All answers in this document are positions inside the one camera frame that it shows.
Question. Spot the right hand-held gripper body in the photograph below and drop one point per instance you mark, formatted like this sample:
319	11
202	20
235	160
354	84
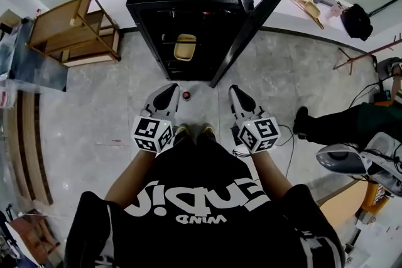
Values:
257	135

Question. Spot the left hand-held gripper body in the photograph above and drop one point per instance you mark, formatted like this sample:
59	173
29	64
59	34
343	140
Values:
147	131

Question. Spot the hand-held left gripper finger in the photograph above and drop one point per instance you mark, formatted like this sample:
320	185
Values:
158	100
172	103

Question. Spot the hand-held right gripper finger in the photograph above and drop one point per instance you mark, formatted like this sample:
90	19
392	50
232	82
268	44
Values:
237	103
248	102

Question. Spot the person's left forearm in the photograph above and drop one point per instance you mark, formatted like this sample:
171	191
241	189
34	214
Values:
132	175

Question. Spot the person's right forearm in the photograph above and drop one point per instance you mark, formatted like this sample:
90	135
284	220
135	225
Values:
270	172

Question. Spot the person's left tan shoe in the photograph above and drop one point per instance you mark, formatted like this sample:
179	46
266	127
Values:
182	129

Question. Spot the person's tan shoe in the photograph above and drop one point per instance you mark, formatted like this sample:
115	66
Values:
182	129
208	128

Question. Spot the person's right tan shoe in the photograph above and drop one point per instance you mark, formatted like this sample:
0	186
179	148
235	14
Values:
208	128

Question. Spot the yellow plastic tray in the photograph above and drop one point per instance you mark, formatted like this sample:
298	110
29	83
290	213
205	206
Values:
185	48

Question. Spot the white low ledge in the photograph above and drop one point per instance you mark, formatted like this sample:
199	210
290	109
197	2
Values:
282	15

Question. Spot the light wooden side table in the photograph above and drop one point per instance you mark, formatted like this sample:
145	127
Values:
342	204

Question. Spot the person's black printed shirt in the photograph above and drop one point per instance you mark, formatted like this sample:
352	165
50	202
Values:
201	229

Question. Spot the tan plastic scoop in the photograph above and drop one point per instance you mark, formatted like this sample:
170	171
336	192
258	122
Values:
311	11

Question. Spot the wooden shelf cart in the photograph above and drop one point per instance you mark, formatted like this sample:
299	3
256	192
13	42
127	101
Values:
63	37

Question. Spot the curved wooden slat panel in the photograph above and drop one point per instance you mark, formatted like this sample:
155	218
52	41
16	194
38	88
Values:
28	147

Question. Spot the reddish brown coat rack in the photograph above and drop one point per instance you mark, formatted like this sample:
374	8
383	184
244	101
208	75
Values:
364	56

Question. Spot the pink plastic object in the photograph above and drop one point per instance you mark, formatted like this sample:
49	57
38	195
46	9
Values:
335	11

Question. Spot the plastic wrapped grey box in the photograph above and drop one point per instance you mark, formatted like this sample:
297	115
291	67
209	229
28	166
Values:
31	66

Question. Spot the black backpack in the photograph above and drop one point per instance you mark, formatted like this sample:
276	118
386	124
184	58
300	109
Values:
356	22

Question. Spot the reddish brown crate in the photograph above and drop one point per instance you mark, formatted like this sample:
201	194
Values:
28	235

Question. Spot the yellow frame with striped cloth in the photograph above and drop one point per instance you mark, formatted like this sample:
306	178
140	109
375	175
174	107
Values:
377	197

